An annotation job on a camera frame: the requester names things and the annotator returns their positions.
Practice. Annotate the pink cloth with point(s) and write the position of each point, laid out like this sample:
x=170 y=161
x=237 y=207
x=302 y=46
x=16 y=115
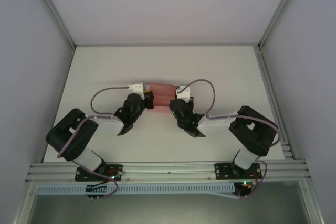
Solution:
x=161 y=98

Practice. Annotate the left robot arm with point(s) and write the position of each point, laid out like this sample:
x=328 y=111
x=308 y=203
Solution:
x=68 y=134

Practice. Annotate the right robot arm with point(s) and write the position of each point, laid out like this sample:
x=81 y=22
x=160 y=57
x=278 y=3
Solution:
x=252 y=134

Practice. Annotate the grey metal panel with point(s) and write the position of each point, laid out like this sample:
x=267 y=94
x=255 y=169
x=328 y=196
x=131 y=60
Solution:
x=168 y=208

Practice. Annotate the aluminium cross rail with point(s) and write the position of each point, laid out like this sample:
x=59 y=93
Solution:
x=168 y=169

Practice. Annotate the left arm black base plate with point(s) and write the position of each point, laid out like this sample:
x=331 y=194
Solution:
x=115 y=168

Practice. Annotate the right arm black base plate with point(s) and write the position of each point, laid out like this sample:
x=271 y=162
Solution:
x=223 y=171

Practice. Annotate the aluminium side rail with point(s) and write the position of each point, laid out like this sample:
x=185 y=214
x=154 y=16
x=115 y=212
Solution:
x=273 y=98

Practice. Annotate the aluminium frame post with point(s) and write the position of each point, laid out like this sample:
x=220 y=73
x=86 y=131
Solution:
x=52 y=9
x=282 y=9

